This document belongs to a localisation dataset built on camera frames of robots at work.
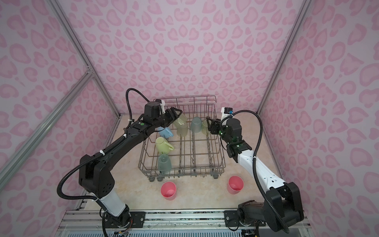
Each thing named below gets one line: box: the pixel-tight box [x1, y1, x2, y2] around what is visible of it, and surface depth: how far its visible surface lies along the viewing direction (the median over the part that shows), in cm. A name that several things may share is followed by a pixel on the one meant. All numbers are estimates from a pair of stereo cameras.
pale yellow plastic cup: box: [176, 125, 189, 138], surface depth 105 cm
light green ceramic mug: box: [154, 136, 175, 155], surface depth 90 cm
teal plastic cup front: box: [190, 116, 202, 134], surface depth 99 cm
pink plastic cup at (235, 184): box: [227, 175, 245, 195], surface depth 78 cm
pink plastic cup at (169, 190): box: [160, 181, 177, 201], surface depth 82 cm
